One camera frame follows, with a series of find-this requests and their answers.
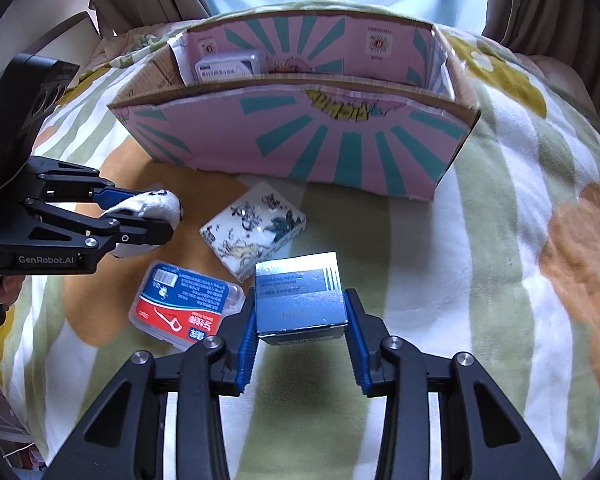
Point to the pink quilt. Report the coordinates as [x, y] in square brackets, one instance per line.
[555, 70]

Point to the white black sock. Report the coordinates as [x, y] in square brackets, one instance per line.
[165, 205]

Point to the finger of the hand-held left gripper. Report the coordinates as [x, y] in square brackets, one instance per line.
[115, 194]
[140, 232]

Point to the floral tissue packet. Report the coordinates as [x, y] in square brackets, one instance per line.
[250, 230]

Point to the red label floss box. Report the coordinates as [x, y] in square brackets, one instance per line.
[180, 305]

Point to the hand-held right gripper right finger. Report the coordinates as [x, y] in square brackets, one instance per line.
[357, 345]

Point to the person's left hand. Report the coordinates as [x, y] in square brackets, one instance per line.
[9, 289]

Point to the beige furniture panel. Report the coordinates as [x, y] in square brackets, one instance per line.
[65, 27]

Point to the striped flower blanket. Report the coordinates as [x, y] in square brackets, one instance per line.
[505, 210]

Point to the clear box with white label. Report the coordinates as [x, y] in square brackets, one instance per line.
[225, 67]

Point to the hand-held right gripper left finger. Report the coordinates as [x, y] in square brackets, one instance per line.
[245, 345]

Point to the pink printed cardboard box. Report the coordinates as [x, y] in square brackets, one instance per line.
[330, 150]

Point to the small blue box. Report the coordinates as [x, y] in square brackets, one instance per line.
[300, 305]

